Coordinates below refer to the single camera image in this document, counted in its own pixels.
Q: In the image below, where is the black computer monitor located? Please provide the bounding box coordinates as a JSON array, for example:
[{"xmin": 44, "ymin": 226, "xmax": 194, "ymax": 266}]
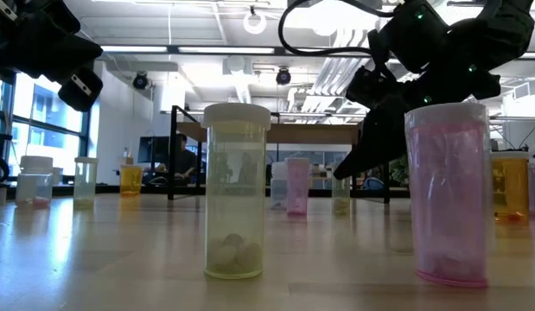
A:
[{"xmin": 137, "ymin": 136, "xmax": 170, "ymax": 165}]

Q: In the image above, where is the long ceiling light rail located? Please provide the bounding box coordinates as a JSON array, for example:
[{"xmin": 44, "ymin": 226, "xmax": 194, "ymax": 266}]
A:
[{"xmin": 98, "ymin": 42, "xmax": 535, "ymax": 60}]

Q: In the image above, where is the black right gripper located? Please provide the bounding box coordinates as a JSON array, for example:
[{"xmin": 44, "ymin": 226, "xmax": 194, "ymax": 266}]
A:
[{"xmin": 334, "ymin": 60, "xmax": 501, "ymax": 181}]

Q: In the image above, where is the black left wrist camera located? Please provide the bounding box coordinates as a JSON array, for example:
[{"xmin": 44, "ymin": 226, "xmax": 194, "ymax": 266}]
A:
[{"xmin": 57, "ymin": 67, "xmax": 105, "ymax": 113}]

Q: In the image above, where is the person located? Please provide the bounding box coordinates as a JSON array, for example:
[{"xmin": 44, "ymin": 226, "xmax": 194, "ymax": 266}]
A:
[{"xmin": 156, "ymin": 133, "xmax": 198, "ymax": 181}]

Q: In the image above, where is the window with dark frame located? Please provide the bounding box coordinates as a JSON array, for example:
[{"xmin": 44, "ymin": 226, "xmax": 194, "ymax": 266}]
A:
[{"xmin": 0, "ymin": 71, "xmax": 92, "ymax": 185}]

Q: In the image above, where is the black aluminium table frame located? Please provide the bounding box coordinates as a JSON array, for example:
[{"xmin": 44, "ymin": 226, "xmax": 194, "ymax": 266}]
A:
[{"xmin": 0, "ymin": 183, "xmax": 535, "ymax": 209}]

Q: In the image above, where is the clear pill bottle white cap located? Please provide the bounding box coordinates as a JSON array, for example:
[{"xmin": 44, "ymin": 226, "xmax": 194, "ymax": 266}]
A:
[
  {"xmin": 270, "ymin": 162, "xmax": 290, "ymax": 212},
  {"xmin": 15, "ymin": 155, "xmax": 54, "ymax": 209}
]

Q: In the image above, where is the wooden shelf black frame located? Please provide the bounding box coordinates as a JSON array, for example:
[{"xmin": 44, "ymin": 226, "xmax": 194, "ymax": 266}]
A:
[{"xmin": 167, "ymin": 105, "xmax": 391, "ymax": 205}]

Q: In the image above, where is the yellow-green pill vial white cap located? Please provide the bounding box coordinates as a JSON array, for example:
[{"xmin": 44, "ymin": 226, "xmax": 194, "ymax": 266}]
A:
[
  {"xmin": 201, "ymin": 102, "xmax": 272, "ymax": 280},
  {"xmin": 331, "ymin": 172, "xmax": 352, "ymax": 216},
  {"xmin": 73, "ymin": 156, "xmax": 99, "ymax": 211}
]

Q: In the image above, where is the orange pill bottle white cap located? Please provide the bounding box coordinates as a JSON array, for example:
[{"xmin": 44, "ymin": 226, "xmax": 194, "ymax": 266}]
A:
[
  {"xmin": 490, "ymin": 150, "xmax": 531, "ymax": 225},
  {"xmin": 119, "ymin": 164, "xmax": 144, "ymax": 197}
]

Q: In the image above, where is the white ring lamp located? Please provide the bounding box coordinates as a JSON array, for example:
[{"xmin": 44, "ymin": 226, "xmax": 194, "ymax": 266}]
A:
[{"xmin": 242, "ymin": 10, "xmax": 268, "ymax": 35}]

